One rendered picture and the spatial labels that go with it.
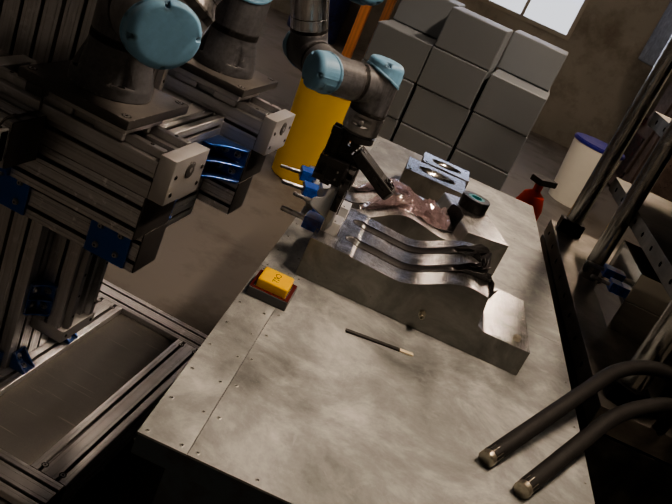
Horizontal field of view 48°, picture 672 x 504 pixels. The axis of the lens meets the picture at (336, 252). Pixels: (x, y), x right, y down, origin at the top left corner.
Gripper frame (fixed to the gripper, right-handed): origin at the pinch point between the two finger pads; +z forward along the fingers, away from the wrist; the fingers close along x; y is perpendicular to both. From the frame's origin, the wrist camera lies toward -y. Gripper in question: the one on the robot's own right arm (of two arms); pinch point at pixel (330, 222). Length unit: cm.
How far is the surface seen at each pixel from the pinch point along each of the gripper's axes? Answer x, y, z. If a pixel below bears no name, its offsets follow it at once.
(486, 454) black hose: 44, -40, 8
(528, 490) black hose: 48, -47, 8
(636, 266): -52, -78, -5
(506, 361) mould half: 8.2, -44.6, 8.5
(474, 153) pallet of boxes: -343, -52, 48
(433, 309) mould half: 8.2, -26.5, 4.7
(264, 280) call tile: 23.7, 5.8, 6.9
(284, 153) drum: -266, 53, 76
